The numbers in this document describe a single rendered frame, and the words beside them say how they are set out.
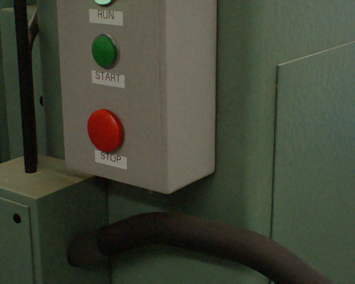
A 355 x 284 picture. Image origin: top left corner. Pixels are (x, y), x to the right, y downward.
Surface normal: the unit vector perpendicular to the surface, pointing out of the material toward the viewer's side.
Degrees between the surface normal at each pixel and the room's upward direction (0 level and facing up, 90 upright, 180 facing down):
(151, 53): 90
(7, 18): 90
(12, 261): 90
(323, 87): 90
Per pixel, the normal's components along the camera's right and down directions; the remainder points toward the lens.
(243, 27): -0.60, 0.24
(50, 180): 0.00, -0.96
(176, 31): 0.80, 0.17
